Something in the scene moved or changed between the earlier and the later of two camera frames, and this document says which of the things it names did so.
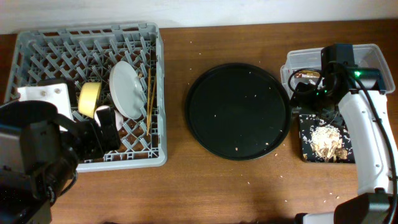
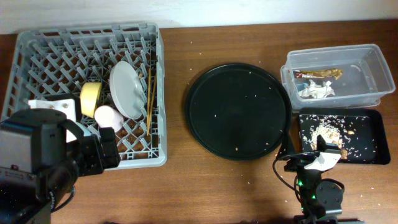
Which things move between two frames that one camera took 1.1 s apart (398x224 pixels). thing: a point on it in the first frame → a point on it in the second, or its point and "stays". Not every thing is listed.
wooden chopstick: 148,99 stays
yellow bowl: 88,96 stays
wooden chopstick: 153,103 stays
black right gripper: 305,100 → 290,149
